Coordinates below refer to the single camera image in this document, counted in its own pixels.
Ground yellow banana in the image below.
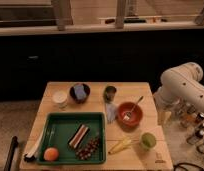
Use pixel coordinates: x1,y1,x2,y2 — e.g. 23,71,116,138
108,137,132,154

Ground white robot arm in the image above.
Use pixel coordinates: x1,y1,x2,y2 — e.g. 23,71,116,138
153,62,204,125

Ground metal cup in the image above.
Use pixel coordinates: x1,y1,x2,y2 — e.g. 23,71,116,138
104,86,117,102

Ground white paper cup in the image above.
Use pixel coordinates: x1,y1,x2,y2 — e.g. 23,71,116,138
52,91,67,108

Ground green plastic cup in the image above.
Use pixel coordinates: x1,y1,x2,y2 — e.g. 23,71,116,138
140,132,157,150

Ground blue sponge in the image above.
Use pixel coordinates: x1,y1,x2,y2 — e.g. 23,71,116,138
74,84,86,100

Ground dark bowl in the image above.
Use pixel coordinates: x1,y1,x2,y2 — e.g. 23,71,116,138
69,83,90,104

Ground grey folded cloth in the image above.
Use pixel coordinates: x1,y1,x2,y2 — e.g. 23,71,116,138
105,103,117,124

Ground metal fork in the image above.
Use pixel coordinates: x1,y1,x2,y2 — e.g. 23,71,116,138
123,96,144,120

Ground red bowl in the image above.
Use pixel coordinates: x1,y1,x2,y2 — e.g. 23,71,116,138
117,102,143,128

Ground green tray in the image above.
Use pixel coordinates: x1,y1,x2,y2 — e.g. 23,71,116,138
37,112,106,165

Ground bunch of dark grapes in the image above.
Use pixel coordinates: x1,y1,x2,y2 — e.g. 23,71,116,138
76,137,100,160

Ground orange fruit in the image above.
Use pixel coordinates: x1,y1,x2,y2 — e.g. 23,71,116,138
44,147,59,161

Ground spice jar rack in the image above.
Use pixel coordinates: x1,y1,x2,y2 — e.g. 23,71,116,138
176,102,204,151

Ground black stick on floor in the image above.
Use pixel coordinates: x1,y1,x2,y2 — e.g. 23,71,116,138
4,136,18,171

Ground wooden shelf rail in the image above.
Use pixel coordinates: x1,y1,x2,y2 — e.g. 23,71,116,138
0,21,204,36

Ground black cable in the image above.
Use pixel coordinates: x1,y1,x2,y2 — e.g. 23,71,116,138
173,161,204,171

